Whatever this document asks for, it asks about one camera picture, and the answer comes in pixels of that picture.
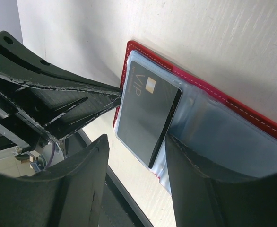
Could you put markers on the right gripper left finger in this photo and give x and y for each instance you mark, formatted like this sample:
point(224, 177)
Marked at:
point(67, 194)

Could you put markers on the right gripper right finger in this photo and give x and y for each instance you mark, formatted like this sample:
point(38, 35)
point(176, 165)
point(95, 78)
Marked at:
point(206, 194)

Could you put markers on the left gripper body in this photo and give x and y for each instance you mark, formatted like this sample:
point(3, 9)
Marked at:
point(6, 132)

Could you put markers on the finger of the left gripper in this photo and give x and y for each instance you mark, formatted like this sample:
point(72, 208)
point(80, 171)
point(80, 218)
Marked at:
point(47, 99)

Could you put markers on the red leather card holder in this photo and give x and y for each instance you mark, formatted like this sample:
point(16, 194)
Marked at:
point(211, 123)

